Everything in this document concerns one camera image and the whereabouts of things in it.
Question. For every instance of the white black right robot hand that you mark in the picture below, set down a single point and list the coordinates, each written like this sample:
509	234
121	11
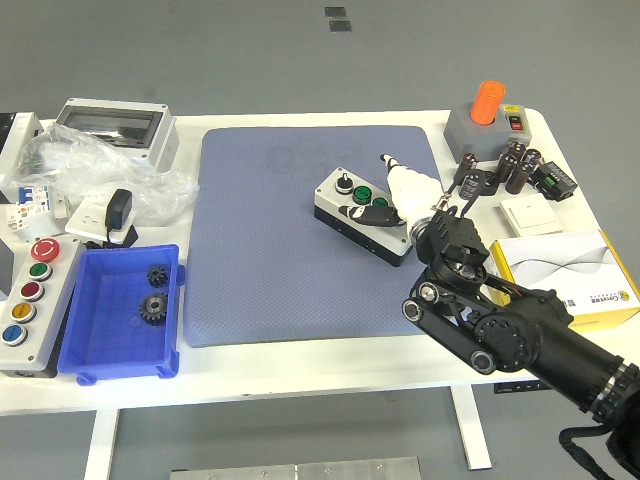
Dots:
415	192

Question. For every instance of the grey four-button control box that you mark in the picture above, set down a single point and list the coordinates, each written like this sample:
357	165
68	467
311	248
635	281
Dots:
327	197

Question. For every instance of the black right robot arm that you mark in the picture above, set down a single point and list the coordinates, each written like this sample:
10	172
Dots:
525	330

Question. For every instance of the grey five-button control box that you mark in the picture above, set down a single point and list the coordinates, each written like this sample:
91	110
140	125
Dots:
50	300

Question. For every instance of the dark blue capacitor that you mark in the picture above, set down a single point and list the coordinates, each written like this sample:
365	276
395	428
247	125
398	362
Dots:
471	185

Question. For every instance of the orange cylinder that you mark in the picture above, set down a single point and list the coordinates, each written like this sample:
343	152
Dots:
487	102

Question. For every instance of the black module green terminal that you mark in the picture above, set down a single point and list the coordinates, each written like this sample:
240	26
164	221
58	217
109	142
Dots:
555	181

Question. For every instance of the white yellow cardboard box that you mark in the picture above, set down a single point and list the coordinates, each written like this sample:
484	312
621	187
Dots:
565	265

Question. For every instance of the blue-grey mat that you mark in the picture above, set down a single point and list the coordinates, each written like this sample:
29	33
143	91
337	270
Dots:
260	260

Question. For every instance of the dark floor plate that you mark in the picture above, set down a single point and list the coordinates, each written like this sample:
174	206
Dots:
335	12
340	26

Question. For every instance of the black table control panel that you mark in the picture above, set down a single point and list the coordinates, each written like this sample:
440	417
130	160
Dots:
515	387

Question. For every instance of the white table leg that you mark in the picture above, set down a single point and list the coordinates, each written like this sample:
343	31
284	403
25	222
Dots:
100	445
472	430

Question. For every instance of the grey clear-lid distribution box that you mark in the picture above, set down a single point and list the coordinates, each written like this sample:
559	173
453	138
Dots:
165	145

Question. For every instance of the small black gear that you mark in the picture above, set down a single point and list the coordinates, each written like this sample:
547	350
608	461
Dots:
157	276

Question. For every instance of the large black gear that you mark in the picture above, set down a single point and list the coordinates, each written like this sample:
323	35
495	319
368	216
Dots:
152	310

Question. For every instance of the black power adapter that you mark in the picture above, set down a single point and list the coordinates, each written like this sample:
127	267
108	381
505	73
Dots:
119	207

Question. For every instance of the clear plastic bag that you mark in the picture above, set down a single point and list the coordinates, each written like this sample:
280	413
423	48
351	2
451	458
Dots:
100	165

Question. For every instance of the blue plastic bin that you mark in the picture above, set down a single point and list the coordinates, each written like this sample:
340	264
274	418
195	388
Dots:
115	345

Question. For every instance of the white blue circuit breaker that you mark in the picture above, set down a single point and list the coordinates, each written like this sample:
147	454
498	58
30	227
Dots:
30	200

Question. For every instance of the black clamp bracket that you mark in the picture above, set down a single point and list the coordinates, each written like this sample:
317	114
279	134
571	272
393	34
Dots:
489	184

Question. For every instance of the grey switch box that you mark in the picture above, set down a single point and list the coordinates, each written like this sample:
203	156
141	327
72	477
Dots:
462	132

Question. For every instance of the white wall switch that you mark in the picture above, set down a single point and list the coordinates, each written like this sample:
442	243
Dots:
532	215

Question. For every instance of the white wall socket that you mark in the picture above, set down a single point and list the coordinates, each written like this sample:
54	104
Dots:
87	220

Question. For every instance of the white enclosure box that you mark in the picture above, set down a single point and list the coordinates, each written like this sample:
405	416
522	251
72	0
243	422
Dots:
20	135

